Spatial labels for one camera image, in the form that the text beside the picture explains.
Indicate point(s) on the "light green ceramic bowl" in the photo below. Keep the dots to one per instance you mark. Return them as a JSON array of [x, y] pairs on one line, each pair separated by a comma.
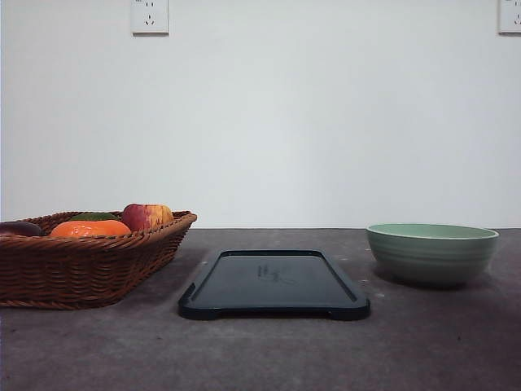
[[430, 253]]

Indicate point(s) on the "brown wicker basket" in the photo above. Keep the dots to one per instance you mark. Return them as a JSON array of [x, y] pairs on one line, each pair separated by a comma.
[[83, 260]]

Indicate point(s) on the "dark blue rectangular tray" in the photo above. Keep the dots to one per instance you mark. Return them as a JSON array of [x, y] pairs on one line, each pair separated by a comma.
[[269, 283]]

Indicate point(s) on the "red yellow apple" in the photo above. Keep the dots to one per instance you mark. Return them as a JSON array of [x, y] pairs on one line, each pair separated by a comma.
[[147, 217]]

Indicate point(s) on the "orange fruit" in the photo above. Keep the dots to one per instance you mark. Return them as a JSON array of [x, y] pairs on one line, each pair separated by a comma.
[[91, 228]]

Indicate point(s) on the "green avocado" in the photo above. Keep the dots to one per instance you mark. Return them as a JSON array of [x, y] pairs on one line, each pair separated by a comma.
[[95, 217]]

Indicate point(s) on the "dark purple fruit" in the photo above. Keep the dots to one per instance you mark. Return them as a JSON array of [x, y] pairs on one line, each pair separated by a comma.
[[20, 228]]

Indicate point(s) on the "white wall socket left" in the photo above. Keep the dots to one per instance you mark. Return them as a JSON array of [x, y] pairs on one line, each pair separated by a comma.
[[150, 18]]

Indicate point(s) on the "white wall socket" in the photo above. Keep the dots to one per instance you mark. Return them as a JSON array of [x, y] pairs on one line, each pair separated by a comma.
[[509, 18], [150, 18]]

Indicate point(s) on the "white wall socket right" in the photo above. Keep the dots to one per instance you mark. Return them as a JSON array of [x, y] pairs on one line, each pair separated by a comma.
[[509, 18]]

